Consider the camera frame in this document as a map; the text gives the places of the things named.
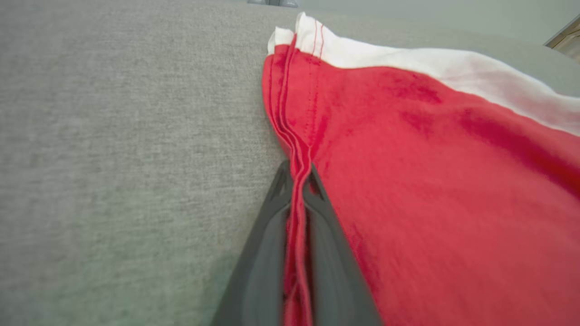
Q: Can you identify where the red Bulls 23 jersey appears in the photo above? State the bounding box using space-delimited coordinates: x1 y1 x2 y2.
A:
262 12 580 326

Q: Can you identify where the beige wooden furniture edge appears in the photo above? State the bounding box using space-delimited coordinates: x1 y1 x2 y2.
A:
544 14 580 64

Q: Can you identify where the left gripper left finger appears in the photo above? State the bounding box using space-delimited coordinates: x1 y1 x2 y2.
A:
209 159 293 326

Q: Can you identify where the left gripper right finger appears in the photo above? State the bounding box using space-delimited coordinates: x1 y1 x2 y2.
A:
301 163 383 326

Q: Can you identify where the grey metal partition post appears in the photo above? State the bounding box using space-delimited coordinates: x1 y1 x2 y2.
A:
247 0 300 8

